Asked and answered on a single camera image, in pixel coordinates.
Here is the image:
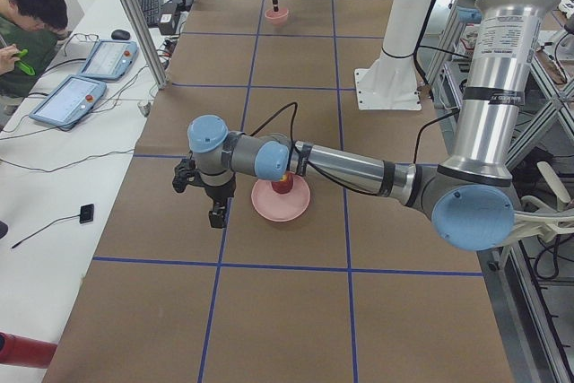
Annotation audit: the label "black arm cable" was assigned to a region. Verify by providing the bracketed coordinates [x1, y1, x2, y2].
[250, 101, 463, 187]

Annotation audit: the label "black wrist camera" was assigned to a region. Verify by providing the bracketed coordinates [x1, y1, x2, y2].
[172, 158, 203, 193]

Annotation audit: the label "green phone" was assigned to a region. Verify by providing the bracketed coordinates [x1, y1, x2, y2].
[15, 49, 36, 76]

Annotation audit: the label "person in green shirt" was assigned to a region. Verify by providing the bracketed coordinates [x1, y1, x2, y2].
[1, 0, 68, 99]

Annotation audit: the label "black computer mouse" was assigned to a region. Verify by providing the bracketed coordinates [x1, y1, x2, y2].
[110, 29, 131, 40]

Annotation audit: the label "eyeglasses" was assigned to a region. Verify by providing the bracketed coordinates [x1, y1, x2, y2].
[62, 32, 100, 57]

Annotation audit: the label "blue teach pendant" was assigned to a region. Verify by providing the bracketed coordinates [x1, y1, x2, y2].
[29, 75, 107, 130]
[79, 39, 138, 81]

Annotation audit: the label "red cylinder bottle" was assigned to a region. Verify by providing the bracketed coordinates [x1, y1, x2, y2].
[0, 333, 57, 369]

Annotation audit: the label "far blue teach pendant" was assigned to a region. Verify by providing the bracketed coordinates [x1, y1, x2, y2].
[79, 39, 138, 81]

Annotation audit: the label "aluminium frame post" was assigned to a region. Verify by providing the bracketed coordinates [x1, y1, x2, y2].
[119, 0, 168, 90]

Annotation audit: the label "pink bowl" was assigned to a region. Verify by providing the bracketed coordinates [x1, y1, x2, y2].
[264, 7, 290, 27]

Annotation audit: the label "red apple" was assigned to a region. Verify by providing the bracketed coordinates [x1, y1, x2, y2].
[271, 172, 294, 195]

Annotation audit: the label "near blue teach pendant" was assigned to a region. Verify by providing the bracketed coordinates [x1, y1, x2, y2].
[29, 75, 107, 130]

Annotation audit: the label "pink plate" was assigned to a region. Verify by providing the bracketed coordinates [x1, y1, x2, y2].
[251, 176, 311, 222]

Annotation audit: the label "black keyboard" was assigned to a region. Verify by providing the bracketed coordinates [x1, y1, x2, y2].
[137, 0, 161, 28]

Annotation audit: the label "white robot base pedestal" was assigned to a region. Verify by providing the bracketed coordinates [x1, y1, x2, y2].
[354, 0, 433, 110]

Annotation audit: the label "white office chair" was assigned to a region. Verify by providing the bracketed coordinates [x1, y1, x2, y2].
[510, 161, 573, 243]

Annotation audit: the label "small black square device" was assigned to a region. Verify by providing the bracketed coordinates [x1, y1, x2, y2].
[79, 204, 95, 224]

